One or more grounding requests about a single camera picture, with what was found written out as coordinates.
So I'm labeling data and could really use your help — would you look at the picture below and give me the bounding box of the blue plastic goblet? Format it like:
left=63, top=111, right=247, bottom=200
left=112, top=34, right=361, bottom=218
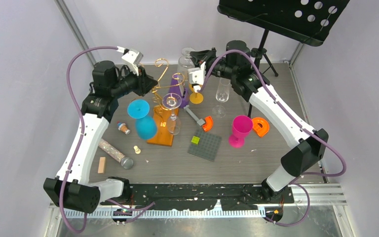
left=127, top=99, right=157, bottom=140

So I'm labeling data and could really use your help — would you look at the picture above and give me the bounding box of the grey lego baseplate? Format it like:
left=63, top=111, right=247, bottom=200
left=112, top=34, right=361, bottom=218
left=188, top=129, right=222, bottom=162

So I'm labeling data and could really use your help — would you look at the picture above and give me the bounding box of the clear champagne flute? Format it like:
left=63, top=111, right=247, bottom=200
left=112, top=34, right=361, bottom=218
left=212, top=78, right=231, bottom=118

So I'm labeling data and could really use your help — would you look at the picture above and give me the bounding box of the clear wine glass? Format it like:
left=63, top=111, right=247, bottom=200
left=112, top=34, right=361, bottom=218
left=162, top=93, right=182, bottom=135

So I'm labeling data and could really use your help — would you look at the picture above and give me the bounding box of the glitter tube with cap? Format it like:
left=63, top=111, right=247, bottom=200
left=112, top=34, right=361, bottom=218
left=98, top=139, right=134, bottom=169

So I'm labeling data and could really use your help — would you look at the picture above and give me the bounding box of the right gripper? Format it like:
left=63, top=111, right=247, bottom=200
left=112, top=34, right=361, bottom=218
left=189, top=48, right=236, bottom=80

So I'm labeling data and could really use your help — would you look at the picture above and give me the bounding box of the magenta plastic goblet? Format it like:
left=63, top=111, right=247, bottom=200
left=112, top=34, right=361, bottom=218
left=228, top=115, right=253, bottom=148

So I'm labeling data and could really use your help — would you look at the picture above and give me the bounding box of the gold wire glass rack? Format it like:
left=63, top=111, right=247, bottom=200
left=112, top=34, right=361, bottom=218
left=147, top=58, right=186, bottom=147

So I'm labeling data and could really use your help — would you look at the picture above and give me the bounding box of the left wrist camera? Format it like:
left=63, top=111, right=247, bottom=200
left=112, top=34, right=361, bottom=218
left=117, top=46, right=143, bottom=76

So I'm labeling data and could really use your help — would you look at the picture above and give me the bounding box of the green lego brick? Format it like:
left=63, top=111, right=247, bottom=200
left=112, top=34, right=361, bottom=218
left=191, top=136, right=200, bottom=145

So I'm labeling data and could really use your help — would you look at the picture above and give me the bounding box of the orange curved track piece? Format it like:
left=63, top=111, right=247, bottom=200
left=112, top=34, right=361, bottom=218
left=252, top=117, right=270, bottom=138

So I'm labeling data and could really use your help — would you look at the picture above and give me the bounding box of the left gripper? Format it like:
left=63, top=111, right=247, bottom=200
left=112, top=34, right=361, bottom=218
left=112, top=64, right=158, bottom=98

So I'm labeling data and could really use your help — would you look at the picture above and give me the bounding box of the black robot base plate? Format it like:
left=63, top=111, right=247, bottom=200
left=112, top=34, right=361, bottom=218
left=113, top=184, right=294, bottom=211

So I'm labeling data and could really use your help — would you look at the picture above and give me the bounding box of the cream chess pawn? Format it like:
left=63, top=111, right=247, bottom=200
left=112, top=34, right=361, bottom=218
left=133, top=146, right=141, bottom=154

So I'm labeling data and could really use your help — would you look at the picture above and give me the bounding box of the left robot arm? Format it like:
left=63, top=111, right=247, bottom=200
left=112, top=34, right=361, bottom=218
left=43, top=60, right=158, bottom=214

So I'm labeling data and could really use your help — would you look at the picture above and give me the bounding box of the grey plastic bar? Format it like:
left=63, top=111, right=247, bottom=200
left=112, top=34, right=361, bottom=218
left=184, top=105, right=205, bottom=126

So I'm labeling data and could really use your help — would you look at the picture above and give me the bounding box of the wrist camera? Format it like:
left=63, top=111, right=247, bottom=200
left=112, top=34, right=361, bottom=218
left=188, top=62, right=206, bottom=93
left=117, top=46, right=143, bottom=76

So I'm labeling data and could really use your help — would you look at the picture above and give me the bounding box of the small clown figurine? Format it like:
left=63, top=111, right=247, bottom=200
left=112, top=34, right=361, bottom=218
left=117, top=122, right=130, bottom=135

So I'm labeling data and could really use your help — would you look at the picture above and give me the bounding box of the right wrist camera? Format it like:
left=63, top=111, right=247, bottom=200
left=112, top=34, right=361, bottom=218
left=188, top=62, right=206, bottom=93

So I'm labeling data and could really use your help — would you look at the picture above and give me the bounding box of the small orange curved piece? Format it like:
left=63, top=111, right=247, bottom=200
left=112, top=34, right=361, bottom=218
left=202, top=116, right=214, bottom=132

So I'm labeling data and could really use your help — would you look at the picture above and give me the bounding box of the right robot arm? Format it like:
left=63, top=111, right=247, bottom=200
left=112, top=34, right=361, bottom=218
left=189, top=40, right=329, bottom=203

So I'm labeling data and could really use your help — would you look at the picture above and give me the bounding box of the black music stand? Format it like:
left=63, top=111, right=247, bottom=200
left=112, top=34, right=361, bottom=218
left=215, top=0, right=351, bottom=119

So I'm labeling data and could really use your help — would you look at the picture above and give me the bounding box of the purple metronome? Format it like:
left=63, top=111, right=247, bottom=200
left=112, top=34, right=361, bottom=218
left=169, top=78, right=190, bottom=108

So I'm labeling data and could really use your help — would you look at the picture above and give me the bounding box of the orange plastic goblet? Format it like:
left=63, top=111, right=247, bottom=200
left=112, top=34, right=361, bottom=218
left=189, top=84, right=204, bottom=104

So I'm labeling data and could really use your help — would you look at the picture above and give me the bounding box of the small wooden block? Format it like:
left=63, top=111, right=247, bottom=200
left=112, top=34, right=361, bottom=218
left=97, top=157, right=107, bottom=174

